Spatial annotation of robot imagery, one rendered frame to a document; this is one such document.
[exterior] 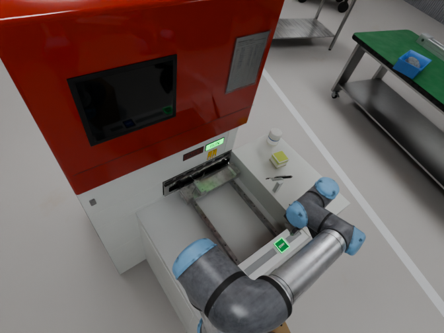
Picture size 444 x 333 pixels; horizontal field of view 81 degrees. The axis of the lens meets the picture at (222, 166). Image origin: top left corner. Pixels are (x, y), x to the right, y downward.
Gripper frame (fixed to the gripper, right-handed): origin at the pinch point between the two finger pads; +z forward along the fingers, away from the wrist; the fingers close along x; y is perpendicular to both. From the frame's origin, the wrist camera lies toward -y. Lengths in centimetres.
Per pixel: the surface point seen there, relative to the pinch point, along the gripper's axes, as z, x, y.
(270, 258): 14.6, 8.4, -0.7
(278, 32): 85, -288, 263
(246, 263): 14.6, 18.8, 3.8
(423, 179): 110, -255, -29
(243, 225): 28.6, 1.9, 21.7
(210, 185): 22, 6, 49
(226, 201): 28.5, 1.1, 38.3
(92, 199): 1, 62, 58
